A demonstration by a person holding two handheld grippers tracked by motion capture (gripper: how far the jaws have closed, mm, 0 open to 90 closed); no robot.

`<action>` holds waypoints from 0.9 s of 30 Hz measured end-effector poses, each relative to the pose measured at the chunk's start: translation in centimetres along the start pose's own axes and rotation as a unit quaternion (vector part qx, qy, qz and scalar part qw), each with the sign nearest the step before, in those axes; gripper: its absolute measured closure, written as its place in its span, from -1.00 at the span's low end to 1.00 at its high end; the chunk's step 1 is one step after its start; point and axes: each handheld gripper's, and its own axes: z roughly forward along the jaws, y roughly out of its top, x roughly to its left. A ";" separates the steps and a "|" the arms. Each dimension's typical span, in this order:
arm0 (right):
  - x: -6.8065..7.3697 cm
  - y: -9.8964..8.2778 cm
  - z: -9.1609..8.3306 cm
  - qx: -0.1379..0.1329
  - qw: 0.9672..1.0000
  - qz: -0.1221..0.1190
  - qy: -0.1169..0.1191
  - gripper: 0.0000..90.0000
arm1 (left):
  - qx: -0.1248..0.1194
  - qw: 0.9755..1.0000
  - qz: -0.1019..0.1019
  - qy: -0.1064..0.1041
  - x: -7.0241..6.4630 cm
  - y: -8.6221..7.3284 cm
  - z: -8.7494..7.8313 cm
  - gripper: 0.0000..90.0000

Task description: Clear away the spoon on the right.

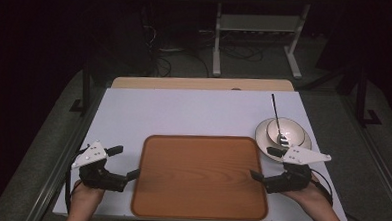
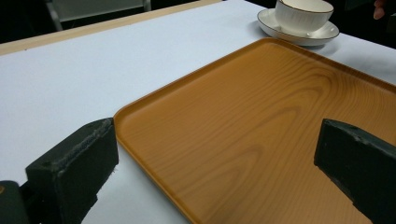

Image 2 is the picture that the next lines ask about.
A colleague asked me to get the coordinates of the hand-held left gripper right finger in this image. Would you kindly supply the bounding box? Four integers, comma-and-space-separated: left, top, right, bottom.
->
313, 118, 396, 224

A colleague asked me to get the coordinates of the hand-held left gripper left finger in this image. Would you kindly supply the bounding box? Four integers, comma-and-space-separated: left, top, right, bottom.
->
25, 117, 120, 224

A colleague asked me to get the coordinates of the white saucer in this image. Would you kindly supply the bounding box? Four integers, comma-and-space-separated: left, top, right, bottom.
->
257, 7, 341, 48

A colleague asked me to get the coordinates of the white cup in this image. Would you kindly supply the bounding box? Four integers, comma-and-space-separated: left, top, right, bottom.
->
275, 0, 334, 35

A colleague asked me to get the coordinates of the wooden tray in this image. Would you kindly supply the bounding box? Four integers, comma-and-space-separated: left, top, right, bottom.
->
113, 37, 396, 224

